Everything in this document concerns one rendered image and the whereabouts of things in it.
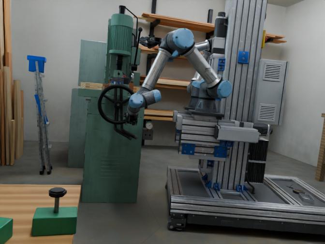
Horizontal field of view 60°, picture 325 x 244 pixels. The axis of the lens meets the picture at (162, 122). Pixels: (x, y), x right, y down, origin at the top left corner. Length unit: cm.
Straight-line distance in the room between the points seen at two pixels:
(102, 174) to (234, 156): 105
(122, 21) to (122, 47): 20
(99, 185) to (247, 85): 138
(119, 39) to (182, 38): 78
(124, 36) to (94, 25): 242
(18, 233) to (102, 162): 148
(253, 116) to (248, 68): 36
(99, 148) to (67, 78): 253
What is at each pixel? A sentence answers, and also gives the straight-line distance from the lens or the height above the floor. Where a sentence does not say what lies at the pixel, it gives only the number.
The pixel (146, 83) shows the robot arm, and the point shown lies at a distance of 174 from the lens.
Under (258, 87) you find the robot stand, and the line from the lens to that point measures 217.
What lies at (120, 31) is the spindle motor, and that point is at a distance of 233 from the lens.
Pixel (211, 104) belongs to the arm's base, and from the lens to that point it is 195.
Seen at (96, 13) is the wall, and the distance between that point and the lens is 476.
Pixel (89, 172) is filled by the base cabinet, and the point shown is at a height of 25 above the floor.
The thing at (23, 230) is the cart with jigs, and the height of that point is 53.
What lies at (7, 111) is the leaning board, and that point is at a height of 57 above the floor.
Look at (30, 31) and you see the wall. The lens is 475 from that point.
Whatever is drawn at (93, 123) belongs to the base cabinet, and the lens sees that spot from 223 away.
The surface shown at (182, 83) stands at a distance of 442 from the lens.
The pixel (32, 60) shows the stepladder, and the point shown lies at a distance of 300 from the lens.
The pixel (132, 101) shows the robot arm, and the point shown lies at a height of 86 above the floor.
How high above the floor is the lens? 93
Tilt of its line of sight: 6 degrees down
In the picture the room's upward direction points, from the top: 5 degrees clockwise
